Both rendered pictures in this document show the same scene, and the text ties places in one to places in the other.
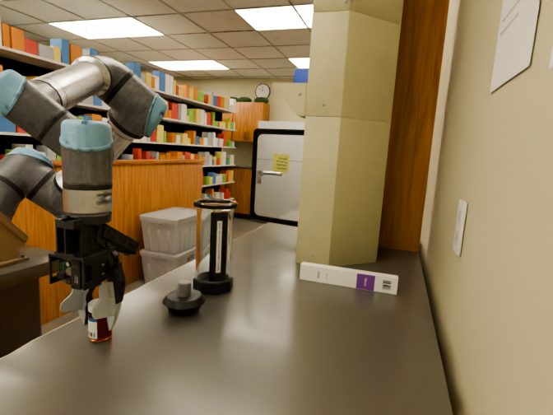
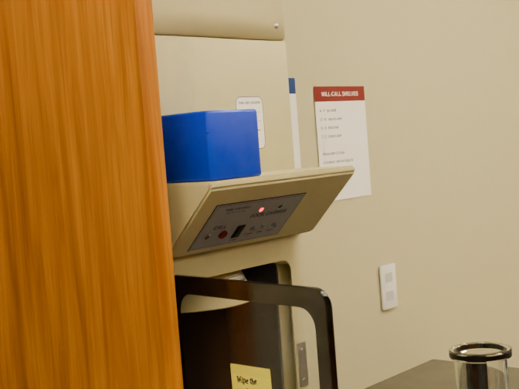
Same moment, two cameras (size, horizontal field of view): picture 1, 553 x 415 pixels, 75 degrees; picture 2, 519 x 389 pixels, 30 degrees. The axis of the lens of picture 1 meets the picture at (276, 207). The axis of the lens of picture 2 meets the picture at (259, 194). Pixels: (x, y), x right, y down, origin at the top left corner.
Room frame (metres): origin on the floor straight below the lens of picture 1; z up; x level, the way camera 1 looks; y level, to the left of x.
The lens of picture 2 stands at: (2.58, 0.46, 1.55)
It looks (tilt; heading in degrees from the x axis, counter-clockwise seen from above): 3 degrees down; 202
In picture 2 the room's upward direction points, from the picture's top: 4 degrees counter-clockwise
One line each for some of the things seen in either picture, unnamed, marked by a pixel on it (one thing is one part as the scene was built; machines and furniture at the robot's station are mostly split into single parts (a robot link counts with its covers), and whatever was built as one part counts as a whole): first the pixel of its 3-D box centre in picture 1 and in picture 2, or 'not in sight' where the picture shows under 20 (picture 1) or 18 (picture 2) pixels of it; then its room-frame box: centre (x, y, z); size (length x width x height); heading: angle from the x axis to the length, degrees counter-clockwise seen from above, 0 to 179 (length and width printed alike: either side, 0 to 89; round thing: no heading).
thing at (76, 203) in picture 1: (90, 202); not in sight; (0.60, 0.31, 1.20); 0.08 x 0.08 x 0.05
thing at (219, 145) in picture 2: (309, 83); (207, 146); (1.41, -0.10, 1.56); 0.10 x 0.10 x 0.09; 72
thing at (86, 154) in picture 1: (87, 154); not in sight; (0.60, 0.32, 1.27); 0.09 x 0.08 x 0.11; 24
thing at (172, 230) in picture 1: (176, 229); not in sight; (3.39, 0.95, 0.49); 0.60 x 0.42 x 0.33; 162
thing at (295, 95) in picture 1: (301, 106); (260, 209); (1.31, -0.07, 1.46); 0.32 x 0.12 x 0.10; 162
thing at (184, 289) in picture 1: (184, 296); not in sight; (0.75, 0.19, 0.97); 0.09 x 0.09 x 0.07
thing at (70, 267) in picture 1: (86, 249); not in sight; (0.59, 0.32, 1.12); 0.09 x 0.08 x 0.12; 164
